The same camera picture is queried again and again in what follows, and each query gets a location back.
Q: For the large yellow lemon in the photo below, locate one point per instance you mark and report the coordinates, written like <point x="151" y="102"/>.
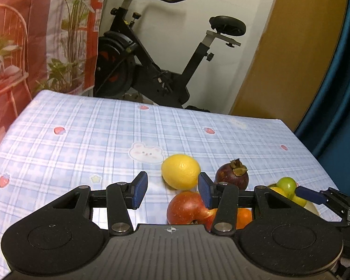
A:
<point x="279" y="192"/>

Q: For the black exercise bike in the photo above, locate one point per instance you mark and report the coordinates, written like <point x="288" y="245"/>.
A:
<point x="122" y="64"/>

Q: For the green jujube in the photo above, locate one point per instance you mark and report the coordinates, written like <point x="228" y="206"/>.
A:
<point x="285" y="184"/>

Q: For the cream plate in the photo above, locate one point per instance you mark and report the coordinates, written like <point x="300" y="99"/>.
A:
<point x="311" y="208"/>

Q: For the wooden board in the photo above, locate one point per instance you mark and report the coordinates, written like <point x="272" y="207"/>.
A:
<point x="294" y="64"/>

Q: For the orange mandarin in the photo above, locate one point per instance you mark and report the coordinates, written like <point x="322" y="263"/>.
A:
<point x="244" y="217"/>

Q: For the red apple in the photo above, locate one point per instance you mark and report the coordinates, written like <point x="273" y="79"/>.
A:
<point x="186" y="208"/>

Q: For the purple mangosteen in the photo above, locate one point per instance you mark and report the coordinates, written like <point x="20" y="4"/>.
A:
<point x="230" y="178"/>

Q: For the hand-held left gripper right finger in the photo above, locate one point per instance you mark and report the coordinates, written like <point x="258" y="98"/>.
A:
<point x="204" y="191"/>

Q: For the printed backdrop cloth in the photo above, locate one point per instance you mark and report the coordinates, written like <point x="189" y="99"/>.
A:
<point x="32" y="49"/>

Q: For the blue checked tablecloth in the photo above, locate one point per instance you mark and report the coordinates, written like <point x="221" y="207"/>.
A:
<point x="90" y="140"/>

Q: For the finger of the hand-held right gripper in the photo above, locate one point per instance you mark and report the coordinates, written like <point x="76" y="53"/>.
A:
<point x="309" y="195"/>

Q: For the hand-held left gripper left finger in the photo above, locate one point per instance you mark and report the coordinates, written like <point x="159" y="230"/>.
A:
<point x="140" y="191"/>

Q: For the small yellow lemon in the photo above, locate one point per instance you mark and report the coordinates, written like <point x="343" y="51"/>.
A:
<point x="179" y="172"/>

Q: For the blue curtain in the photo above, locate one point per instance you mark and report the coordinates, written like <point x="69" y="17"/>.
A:
<point x="338" y="108"/>

